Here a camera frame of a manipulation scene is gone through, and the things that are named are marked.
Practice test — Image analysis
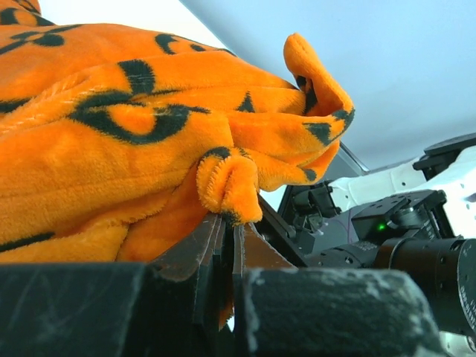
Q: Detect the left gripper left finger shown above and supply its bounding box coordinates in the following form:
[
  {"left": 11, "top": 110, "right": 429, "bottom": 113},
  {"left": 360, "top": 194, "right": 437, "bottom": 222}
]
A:
[{"left": 1, "top": 214, "right": 225, "bottom": 356}]

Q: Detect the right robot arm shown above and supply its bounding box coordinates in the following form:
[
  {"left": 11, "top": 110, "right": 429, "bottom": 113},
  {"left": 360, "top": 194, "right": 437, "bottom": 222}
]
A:
[{"left": 279, "top": 134, "right": 475, "bottom": 356}]

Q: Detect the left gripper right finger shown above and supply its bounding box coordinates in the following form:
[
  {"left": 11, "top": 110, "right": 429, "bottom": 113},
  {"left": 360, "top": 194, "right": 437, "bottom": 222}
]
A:
[{"left": 233, "top": 225, "right": 445, "bottom": 356}]

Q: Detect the orange patterned pillowcase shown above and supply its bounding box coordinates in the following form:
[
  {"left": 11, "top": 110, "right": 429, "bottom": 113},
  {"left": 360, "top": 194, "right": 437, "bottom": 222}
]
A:
[{"left": 0, "top": 0, "right": 356, "bottom": 332}]

